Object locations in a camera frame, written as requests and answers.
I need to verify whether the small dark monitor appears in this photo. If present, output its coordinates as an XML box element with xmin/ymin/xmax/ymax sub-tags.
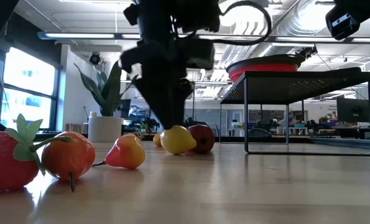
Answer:
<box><xmin>117</xmin><ymin>98</ymin><xmax>132</xmax><ymax>119</ymax></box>

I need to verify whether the black tabletop device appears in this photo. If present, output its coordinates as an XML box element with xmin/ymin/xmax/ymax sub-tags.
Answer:
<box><xmin>187</xmin><ymin>116</ymin><xmax>209</xmax><ymax>127</ymax></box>

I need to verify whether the long blue-edged bench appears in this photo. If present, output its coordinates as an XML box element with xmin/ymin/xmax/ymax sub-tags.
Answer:
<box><xmin>307</xmin><ymin>136</ymin><xmax>370</xmax><ymax>150</ymax></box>

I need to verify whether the small orange toy fruit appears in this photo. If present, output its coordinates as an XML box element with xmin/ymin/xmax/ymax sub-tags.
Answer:
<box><xmin>92</xmin><ymin>133</ymin><xmax>147</xmax><ymax>170</ymax></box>
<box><xmin>32</xmin><ymin>131</ymin><xmax>96</xmax><ymax>193</ymax></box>
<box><xmin>152</xmin><ymin>132</ymin><xmax>163</xmax><ymax>148</ymax></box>

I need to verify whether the ribbed silver ceiling duct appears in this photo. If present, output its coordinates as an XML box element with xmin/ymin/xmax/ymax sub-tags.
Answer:
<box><xmin>259</xmin><ymin>0</ymin><xmax>327</xmax><ymax>60</ymax></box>

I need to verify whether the large dark monitor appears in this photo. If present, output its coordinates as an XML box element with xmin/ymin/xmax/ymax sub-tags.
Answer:
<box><xmin>336</xmin><ymin>96</ymin><xmax>370</xmax><ymax>123</ymax></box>

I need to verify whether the large glass window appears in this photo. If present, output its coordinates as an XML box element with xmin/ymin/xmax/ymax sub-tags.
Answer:
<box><xmin>0</xmin><ymin>46</ymin><xmax>60</xmax><ymax>131</ymax></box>

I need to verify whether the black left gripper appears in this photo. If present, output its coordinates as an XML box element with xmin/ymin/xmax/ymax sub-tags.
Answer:
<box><xmin>119</xmin><ymin>37</ymin><xmax>216</xmax><ymax>130</ymax></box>

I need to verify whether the person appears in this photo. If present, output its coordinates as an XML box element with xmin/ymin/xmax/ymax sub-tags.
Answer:
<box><xmin>277</xmin><ymin>111</ymin><xmax>297</xmax><ymax>135</ymax></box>

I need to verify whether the potted aloe plant white pot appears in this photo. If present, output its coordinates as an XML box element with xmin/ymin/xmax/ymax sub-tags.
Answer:
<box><xmin>73</xmin><ymin>57</ymin><xmax>140</xmax><ymax>143</ymax></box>

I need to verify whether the black office chair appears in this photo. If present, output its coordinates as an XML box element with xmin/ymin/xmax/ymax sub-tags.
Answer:
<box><xmin>248</xmin><ymin>128</ymin><xmax>272</xmax><ymax>138</ymax></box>

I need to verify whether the dark red toy pomegranate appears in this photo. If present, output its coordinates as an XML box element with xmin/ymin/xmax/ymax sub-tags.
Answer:
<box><xmin>189</xmin><ymin>124</ymin><xmax>216</xmax><ymax>154</ymax></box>

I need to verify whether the yellow toy lemon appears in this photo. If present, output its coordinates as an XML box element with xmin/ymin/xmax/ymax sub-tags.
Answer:
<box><xmin>159</xmin><ymin>124</ymin><xmax>198</xmax><ymax>156</ymax></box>

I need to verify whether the small dark background plant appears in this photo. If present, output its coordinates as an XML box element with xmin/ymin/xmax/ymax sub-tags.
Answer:
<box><xmin>141</xmin><ymin>117</ymin><xmax>160</xmax><ymax>131</ymax></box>

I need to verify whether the black perforated metal shelf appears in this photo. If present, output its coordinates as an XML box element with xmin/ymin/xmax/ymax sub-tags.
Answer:
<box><xmin>220</xmin><ymin>66</ymin><xmax>370</xmax><ymax>156</ymax></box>

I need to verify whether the red grey collapsible colander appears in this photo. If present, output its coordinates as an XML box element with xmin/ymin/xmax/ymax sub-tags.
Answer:
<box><xmin>225</xmin><ymin>53</ymin><xmax>307</xmax><ymax>84</ymax></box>

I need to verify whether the long linear ceiling light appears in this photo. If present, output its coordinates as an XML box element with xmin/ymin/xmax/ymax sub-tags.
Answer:
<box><xmin>37</xmin><ymin>30</ymin><xmax>370</xmax><ymax>44</ymax></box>

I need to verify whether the black ceiling mounted device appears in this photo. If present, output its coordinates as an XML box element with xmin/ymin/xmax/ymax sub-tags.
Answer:
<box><xmin>296</xmin><ymin>45</ymin><xmax>318</xmax><ymax>60</ymax></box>

